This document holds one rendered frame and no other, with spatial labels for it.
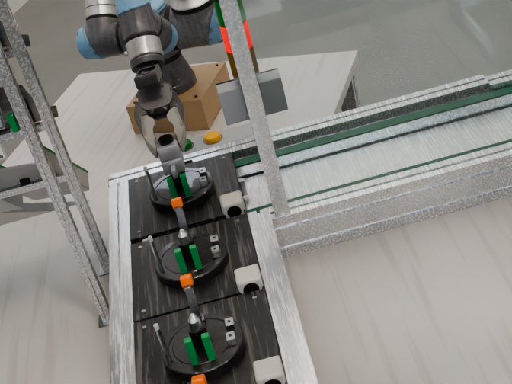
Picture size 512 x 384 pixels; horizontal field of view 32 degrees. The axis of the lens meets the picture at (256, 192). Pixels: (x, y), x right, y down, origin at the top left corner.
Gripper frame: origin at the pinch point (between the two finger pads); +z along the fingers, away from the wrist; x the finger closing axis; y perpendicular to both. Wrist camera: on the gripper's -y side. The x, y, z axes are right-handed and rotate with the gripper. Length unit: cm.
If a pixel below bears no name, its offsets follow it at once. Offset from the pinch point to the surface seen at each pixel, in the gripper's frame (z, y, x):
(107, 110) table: -35, 69, 20
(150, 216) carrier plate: 11.7, 4.9, 7.5
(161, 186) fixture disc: 5.4, 8.6, 4.0
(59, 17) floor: -206, 373, 80
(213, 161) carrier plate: 1.6, 15.5, -7.7
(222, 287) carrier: 32.2, -16.6, -4.7
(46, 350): 33.7, -2.1, 32.6
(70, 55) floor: -158, 323, 70
